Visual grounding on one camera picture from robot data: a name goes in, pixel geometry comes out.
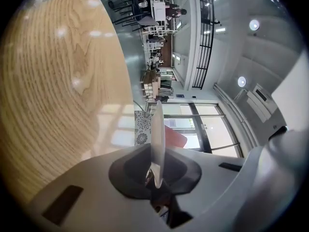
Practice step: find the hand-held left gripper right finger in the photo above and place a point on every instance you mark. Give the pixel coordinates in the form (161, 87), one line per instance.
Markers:
(183, 175)

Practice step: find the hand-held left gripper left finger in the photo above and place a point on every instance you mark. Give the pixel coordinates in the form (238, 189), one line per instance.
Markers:
(130, 175)

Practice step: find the white plate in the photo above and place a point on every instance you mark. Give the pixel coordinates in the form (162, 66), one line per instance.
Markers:
(158, 134)

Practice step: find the round wooden table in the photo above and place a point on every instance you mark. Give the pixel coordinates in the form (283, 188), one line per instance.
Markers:
(60, 81)

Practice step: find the black and white floral cushion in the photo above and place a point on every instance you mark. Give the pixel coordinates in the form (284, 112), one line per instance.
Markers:
(142, 127)

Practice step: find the white ceiling pipes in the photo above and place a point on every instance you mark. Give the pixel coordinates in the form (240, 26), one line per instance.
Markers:
(234, 113)

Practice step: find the black metal railing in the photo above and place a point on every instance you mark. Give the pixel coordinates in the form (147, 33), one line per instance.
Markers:
(200, 78)

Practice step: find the ceiling air conditioner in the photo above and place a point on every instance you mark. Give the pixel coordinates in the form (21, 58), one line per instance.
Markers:
(259, 100)

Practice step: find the round ceiling light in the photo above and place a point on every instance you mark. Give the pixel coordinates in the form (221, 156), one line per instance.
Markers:
(242, 81)
(254, 24)

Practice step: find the white shelving unit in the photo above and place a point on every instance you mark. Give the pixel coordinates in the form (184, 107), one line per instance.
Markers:
(159, 11)

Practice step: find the dark-framed glass window wall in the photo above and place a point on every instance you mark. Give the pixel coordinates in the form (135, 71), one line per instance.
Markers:
(217, 134)

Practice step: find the black head-worn camera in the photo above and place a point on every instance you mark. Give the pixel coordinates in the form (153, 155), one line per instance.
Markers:
(277, 132)

